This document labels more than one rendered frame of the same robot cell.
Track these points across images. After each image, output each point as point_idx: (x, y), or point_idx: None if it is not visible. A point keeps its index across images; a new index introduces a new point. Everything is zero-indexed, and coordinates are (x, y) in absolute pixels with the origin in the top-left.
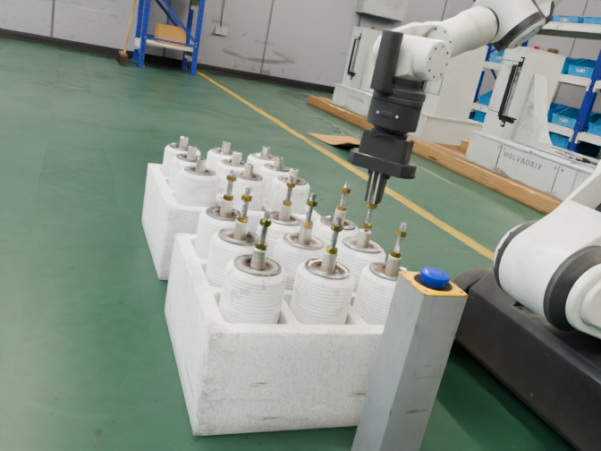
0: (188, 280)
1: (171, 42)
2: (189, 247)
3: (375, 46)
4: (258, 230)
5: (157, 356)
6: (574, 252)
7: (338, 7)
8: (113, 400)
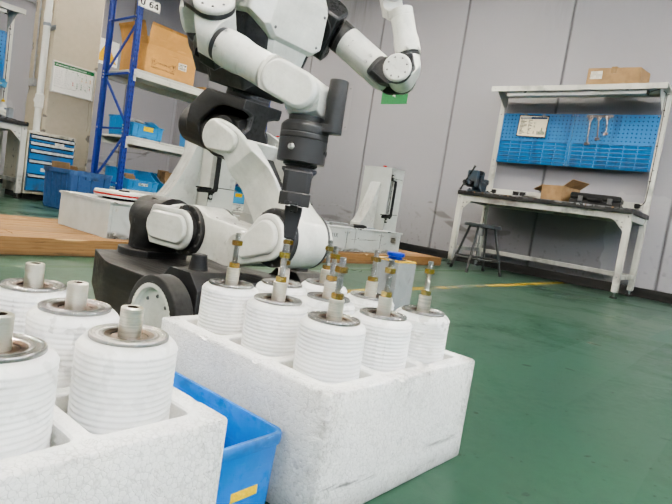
0: (414, 383)
1: None
2: (358, 381)
3: (317, 89)
4: (291, 327)
5: (403, 502)
6: (322, 219)
7: None
8: (492, 502)
